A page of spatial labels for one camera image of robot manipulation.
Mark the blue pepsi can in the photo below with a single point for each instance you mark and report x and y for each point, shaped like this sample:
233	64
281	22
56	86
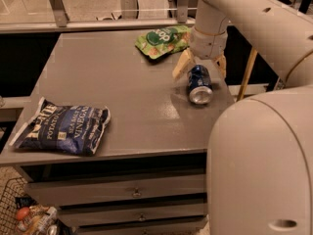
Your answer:
199	85

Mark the orange round item in basket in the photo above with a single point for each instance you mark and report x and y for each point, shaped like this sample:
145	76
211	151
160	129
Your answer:
22	213

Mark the black wire basket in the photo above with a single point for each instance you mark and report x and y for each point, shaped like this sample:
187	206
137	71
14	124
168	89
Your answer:
12	199

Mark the grey drawer cabinet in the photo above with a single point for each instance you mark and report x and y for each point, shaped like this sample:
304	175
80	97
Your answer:
148	174

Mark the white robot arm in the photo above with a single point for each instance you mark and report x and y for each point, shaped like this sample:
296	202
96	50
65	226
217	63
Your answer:
259	167

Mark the blue potato chips bag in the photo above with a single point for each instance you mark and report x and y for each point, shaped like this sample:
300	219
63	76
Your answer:
74	130

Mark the white bottle in basket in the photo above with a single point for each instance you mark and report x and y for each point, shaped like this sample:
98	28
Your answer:
41	225

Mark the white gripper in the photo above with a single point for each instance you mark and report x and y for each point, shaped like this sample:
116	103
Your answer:
207	45

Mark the metal railing frame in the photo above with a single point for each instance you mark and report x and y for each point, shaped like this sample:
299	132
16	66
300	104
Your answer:
98	22

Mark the green snack bag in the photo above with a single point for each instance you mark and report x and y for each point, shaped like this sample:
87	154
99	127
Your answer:
163	41

